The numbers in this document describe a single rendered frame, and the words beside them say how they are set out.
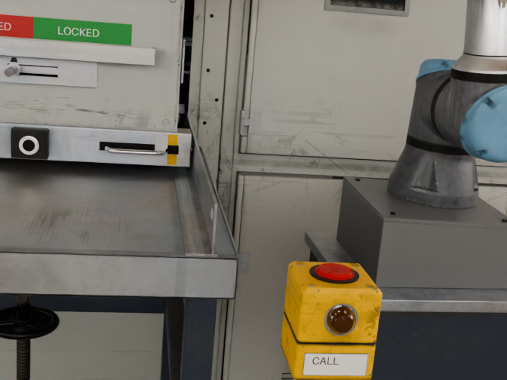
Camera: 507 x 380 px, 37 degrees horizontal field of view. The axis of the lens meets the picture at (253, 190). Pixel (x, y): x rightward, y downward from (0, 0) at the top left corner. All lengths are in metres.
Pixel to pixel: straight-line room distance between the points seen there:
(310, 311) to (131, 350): 1.05
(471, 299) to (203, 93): 0.71
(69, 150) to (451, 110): 0.63
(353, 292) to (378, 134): 0.94
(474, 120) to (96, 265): 0.54
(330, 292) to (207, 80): 0.91
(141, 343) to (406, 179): 0.77
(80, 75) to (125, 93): 0.08
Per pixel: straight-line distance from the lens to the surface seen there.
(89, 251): 0.94
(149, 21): 1.30
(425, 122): 1.24
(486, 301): 1.19
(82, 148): 1.32
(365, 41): 1.60
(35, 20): 1.31
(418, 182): 1.24
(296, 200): 1.63
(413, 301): 1.14
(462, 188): 1.25
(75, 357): 1.75
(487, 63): 1.10
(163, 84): 1.31
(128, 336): 1.73
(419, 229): 1.16
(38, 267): 0.94
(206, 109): 1.58
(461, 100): 1.11
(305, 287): 0.72
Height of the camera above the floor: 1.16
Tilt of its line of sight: 14 degrees down
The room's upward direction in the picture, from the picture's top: 5 degrees clockwise
